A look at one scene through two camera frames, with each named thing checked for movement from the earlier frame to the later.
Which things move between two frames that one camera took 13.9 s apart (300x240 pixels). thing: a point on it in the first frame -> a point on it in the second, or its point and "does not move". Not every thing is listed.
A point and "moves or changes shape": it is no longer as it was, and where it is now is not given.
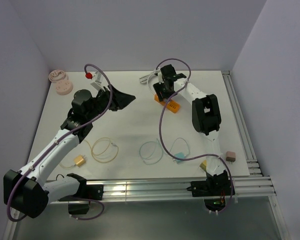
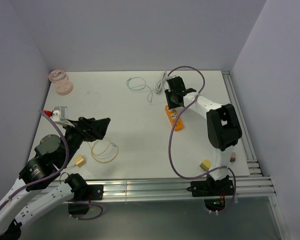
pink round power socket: (63, 86) does not move
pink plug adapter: (230, 156) does not move
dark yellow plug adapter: (204, 165) does not move
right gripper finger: (179, 76) -> (189, 90)
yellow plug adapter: (79, 160) does not move
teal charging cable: (162, 149) -> (145, 85)
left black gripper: (120, 100) -> (89, 128)
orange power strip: (172, 106) moves or changes shape
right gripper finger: (158, 87) -> (174, 99)
